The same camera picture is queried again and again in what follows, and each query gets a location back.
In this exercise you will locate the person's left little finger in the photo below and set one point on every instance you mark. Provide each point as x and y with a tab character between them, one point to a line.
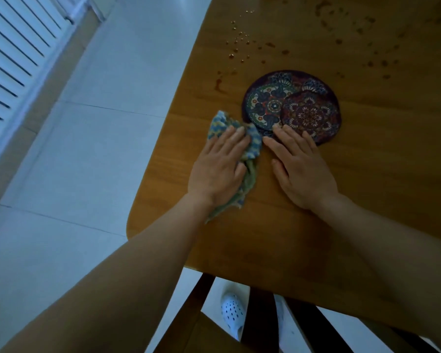
208	148

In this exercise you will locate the teal floral patterned coaster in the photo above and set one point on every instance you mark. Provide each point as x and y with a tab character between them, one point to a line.
268	104

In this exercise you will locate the brown liquid spill droplets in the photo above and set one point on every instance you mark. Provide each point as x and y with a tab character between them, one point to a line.
239	40

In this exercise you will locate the white perforated clog shoe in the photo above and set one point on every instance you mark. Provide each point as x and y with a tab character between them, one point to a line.
233	314

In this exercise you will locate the large dark patterned round mat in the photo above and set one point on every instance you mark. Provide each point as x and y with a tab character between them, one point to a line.
275	77

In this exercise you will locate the person's left forearm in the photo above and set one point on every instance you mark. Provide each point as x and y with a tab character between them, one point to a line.
125	286

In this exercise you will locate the person's right middle finger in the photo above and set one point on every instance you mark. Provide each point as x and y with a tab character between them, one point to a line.
287	137

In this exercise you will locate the person's right hand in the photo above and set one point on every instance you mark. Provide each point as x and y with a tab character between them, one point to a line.
305	176

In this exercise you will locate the blue yellow checkered cloth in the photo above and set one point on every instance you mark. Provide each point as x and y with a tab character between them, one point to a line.
251	172

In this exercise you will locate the person's right thumb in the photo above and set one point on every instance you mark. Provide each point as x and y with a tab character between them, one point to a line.
279	172

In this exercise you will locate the person's right little finger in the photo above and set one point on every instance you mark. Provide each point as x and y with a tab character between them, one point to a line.
311	142

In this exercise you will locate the person's left thumb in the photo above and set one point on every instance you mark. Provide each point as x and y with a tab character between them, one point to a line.
241	172

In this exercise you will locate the person's right forearm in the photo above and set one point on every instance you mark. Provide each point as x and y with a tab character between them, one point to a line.
397	253

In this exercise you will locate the wooden chair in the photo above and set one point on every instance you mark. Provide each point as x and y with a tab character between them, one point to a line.
259	319

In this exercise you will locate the person's left middle finger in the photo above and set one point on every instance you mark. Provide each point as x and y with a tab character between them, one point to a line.
233	140

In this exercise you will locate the maroon mandala patterned coaster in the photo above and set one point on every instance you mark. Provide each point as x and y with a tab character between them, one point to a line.
310	113

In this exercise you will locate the white louvered radiator cover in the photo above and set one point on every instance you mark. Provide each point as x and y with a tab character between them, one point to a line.
11	51

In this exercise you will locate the person's left hand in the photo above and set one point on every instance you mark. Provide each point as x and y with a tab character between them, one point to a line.
215	172

